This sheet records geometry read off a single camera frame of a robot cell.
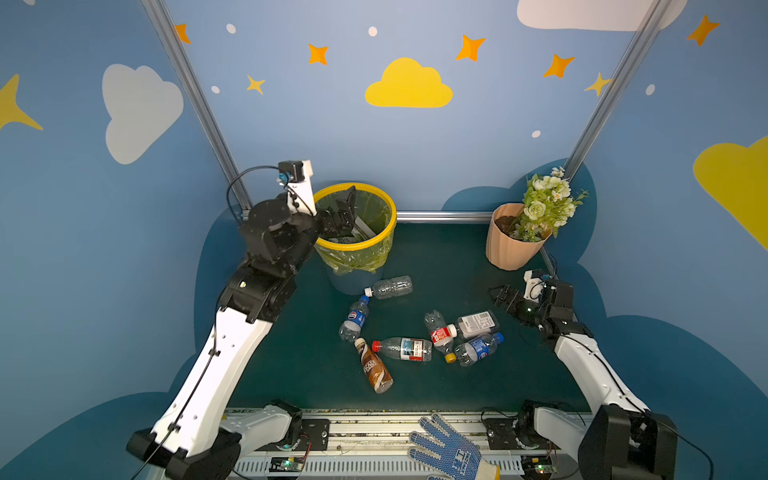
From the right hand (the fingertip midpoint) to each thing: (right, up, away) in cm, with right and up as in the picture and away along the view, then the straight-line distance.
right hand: (502, 293), depth 86 cm
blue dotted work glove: (-16, -38, -15) cm, 44 cm away
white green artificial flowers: (+16, +27, +5) cm, 32 cm away
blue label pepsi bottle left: (-45, -12, +6) cm, 47 cm away
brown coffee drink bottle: (-36, -21, -6) cm, 42 cm away
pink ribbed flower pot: (+6, +13, +14) cm, 20 cm away
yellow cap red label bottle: (-18, -12, +1) cm, 22 cm away
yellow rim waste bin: (-42, +8, -2) cm, 43 cm away
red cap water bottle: (-27, -15, -3) cm, 31 cm away
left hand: (-44, +25, -27) cm, 57 cm away
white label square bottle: (-5, -10, +5) cm, 13 cm away
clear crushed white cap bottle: (-31, +1, +12) cm, 33 cm away
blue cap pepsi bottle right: (-9, -17, -1) cm, 19 cm away
